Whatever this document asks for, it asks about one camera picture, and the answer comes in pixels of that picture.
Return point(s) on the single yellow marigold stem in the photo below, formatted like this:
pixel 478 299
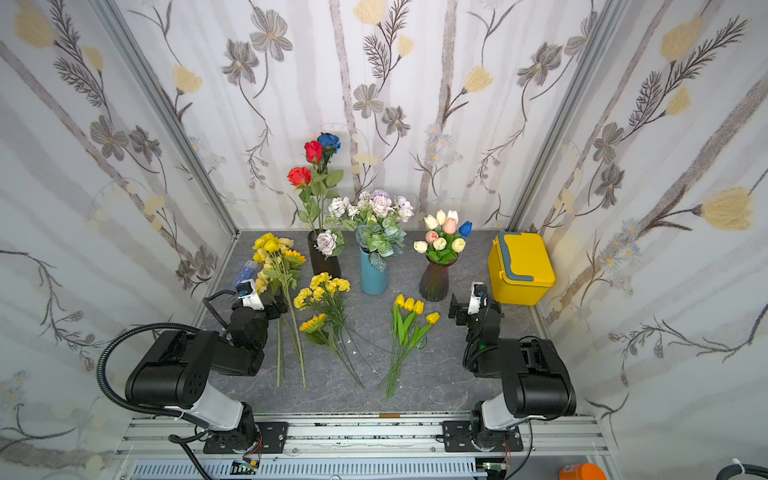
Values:
pixel 342 335

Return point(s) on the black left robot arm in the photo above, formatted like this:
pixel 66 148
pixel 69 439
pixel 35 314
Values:
pixel 172 377

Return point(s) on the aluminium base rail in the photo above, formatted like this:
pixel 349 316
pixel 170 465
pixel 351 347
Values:
pixel 422 445

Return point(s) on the yellow marigold bouquet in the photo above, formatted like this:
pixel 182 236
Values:
pixel 375 218

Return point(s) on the small sunflower stem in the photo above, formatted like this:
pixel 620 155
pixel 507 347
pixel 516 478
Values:
pixel 318 330

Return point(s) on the dark glass vase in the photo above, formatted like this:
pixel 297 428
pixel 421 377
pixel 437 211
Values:
pixel 435 282

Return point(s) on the black vase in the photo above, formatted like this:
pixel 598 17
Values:
pixel 324 258

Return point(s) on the yellow tulip stem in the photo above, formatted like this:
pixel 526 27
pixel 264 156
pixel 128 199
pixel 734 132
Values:
pixel 419 310
pixel 426 323
pixel 408 316
pixel 390 381

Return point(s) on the red rose bouquet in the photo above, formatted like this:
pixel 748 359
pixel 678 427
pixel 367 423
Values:
pixel 316 183

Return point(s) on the mixed tulip sunflower bouquet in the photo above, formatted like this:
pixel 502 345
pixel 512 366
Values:
pixel 445 239

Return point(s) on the teal vase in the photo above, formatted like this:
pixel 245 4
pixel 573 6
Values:
pixel 372 281

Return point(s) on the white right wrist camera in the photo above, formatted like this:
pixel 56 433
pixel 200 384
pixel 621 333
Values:
pixel 478 298

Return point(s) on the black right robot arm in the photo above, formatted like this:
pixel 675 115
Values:
pixel 535 382

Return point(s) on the yellow rose bunch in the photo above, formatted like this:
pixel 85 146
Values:
pixel 280 271

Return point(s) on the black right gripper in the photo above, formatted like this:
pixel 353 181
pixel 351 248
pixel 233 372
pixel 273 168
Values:
pixel 461 310

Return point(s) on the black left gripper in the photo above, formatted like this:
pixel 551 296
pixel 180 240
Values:
pixel 274 313

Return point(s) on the yellow poppy flower stem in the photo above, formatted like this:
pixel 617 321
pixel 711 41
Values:
pixel 280 352

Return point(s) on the orange object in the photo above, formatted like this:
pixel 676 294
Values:
pixel 583 471

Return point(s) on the yellow lidded box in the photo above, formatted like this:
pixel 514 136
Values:
pixel 520 269

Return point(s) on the blue pill organizer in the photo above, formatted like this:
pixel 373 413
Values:
pixel 245 273

